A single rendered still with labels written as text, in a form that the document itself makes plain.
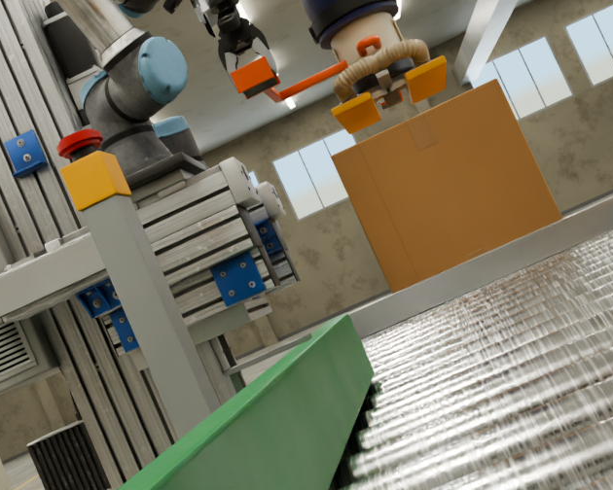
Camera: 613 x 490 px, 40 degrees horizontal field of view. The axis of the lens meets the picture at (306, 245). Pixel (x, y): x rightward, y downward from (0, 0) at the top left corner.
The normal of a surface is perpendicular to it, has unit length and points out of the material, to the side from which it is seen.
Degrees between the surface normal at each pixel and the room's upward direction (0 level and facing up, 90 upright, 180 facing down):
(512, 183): 90
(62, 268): 90
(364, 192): 90
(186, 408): 90
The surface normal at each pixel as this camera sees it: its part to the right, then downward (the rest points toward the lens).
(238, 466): 0.90, -0.41
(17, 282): -0.09, -0.02
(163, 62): 0.74, -0.23
